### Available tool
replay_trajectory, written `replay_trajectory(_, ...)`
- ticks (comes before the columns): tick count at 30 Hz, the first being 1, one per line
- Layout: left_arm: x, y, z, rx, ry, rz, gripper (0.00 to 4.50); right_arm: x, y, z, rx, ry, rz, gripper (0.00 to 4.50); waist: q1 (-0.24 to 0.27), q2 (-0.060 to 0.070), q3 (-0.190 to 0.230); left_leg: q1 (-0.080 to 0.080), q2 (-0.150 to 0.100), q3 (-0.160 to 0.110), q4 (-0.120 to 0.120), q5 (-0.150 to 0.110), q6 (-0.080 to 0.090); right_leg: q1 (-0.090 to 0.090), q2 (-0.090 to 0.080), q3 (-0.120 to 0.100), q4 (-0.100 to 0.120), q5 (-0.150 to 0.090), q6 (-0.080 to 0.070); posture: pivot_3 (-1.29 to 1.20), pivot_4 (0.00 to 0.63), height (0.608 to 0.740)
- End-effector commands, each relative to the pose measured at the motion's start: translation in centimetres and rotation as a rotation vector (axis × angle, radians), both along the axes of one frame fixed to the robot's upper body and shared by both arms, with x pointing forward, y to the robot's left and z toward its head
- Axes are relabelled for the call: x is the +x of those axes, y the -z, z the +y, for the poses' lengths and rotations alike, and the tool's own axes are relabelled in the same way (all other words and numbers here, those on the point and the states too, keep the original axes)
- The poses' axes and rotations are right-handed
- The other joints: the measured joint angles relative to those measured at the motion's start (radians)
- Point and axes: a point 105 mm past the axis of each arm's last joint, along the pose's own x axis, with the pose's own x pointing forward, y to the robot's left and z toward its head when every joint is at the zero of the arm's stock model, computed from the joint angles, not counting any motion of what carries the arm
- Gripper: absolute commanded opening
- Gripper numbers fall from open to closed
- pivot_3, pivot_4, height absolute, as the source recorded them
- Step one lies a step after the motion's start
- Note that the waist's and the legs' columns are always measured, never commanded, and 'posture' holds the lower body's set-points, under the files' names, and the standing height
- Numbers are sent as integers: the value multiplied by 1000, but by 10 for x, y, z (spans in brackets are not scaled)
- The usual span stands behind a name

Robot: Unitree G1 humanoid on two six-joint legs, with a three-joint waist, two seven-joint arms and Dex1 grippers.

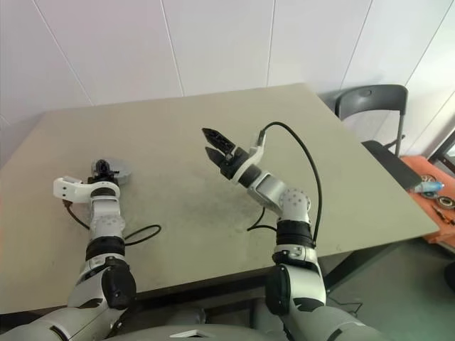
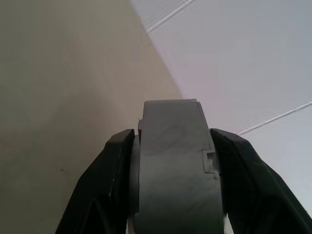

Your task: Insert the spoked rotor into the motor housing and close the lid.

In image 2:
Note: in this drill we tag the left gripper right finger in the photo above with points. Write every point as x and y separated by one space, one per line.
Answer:
248 190

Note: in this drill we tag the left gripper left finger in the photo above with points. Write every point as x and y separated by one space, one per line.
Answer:
97 182

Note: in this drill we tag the grey motor housing with stator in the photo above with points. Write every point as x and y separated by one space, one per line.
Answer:
175 170

